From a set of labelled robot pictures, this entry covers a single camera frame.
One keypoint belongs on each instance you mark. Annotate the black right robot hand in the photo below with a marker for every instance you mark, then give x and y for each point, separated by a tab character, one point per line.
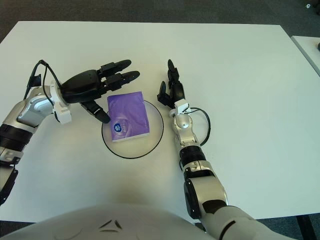
178	92

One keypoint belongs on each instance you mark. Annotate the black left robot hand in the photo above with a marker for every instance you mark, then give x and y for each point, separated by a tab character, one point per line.
82	87

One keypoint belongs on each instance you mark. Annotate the purple tissue paper pack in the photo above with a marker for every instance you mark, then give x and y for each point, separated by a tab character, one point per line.
130	112

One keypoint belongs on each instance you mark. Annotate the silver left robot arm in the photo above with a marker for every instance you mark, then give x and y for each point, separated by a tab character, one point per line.
32	107

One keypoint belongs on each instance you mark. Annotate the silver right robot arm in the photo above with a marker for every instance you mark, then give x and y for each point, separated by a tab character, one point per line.
183	122

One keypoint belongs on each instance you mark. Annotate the white plate with black rim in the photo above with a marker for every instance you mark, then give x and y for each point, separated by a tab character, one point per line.
140	147

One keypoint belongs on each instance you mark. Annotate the white side table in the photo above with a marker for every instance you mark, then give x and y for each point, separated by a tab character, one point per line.
308	50

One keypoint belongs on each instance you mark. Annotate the silver robot torso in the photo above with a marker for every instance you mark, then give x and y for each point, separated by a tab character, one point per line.
125	220

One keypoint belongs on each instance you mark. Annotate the dark object on side table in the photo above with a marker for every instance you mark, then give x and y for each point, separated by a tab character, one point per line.
319	47

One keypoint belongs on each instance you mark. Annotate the small white floor object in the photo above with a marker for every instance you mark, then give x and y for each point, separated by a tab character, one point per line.
308	5

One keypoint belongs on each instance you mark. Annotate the black table leg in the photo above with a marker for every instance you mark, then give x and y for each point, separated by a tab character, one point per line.
305	227

